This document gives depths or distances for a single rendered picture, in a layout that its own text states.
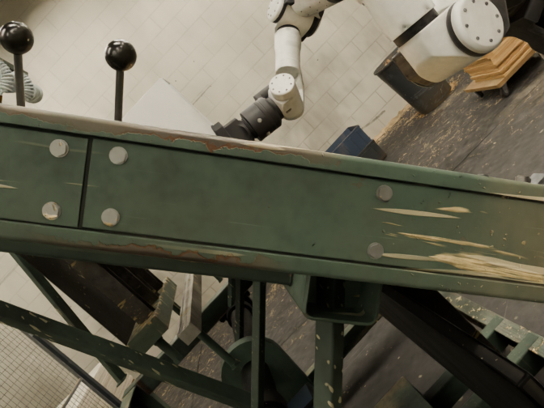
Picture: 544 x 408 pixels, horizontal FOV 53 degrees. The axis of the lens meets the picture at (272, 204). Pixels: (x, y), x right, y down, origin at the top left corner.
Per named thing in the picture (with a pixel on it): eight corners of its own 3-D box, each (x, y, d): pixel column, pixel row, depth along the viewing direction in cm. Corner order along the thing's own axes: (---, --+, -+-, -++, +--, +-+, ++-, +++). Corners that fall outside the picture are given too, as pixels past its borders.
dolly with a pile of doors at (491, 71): (562, 44, 392) (524, 3, 386) (508, 99, 395) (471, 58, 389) (518, 56, 452) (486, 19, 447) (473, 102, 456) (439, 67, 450)
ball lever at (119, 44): (129, 148, 71) (134, 47, 64) (99, 144, 71) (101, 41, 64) (134, 135, 74) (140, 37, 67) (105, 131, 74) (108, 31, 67)
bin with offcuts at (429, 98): (465, 80, 526) (418, 31, 516) (427, 120, 529) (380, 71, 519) (445, 84, 577) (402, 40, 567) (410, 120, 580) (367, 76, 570)
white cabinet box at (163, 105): (325, 233, 513) (160, 76, 484) (282, 278, 517) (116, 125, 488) (316, 222, 574) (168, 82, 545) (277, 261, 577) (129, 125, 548)
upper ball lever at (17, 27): (32, 134, 70) (27, 29, 62) (1, 129, 69) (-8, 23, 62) (42, 121, 73) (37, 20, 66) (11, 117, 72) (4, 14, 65)
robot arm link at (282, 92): (277, 138, 141) (311, 111, 142) (265, 114, 132) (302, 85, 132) (252, 112, 147) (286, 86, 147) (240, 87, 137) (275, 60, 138)
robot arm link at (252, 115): (240, 166, 144) (275, 138, 145) (242, 166, 134) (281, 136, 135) (210, 127, 142) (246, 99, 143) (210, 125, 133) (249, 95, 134)
